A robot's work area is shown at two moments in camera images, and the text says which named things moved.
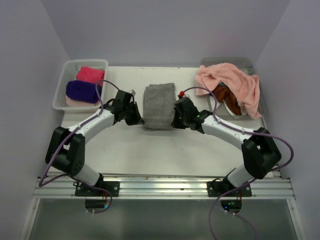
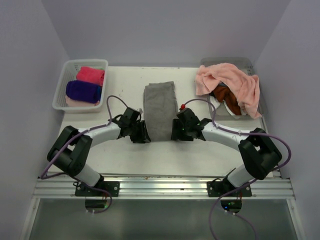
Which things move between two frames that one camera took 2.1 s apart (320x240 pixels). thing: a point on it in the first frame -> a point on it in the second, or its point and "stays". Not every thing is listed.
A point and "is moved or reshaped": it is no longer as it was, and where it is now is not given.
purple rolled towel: (83, 91) stays
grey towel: (159, 104) is moved or reshaped
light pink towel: (246, 86) stays
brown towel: (223, 93) stays
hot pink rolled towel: (91, 74) stays
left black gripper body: (131, 116) -> (137, 132)
